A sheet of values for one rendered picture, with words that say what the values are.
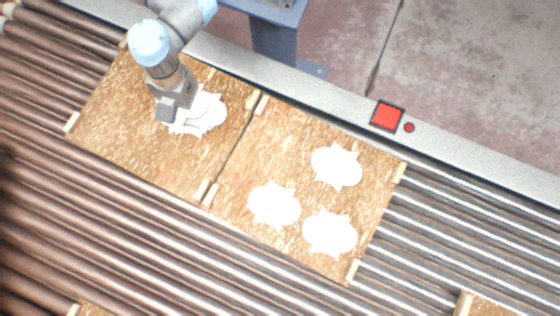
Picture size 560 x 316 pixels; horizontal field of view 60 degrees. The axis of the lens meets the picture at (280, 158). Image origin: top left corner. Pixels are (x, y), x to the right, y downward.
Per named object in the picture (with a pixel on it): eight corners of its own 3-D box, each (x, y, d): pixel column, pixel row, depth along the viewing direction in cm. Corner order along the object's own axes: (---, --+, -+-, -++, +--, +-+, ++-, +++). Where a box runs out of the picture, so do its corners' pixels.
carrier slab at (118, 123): (135, 32, 137) (133, 29, 135) (264, 94, 132) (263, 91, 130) (66, 138, 129) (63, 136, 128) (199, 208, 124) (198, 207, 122)
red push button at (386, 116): (379, 104, 131) (380, 102, 129) (400, 112, 130) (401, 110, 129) (371, 123, 129) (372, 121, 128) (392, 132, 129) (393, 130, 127)
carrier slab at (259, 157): (266, 96, 131) (266, 93, 130) (406, 164, 126) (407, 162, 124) (201, 210, 124) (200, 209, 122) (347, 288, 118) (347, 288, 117)
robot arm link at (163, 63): (178, 30, 88) (146, 63, 87) (190, 57, 99) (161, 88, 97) (146, 6, 90) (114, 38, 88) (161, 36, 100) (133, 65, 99)
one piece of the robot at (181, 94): (126, 96, 99) (148, 122, 115) (167, 108, 98) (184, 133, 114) (148, 45, 102) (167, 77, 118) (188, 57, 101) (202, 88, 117)
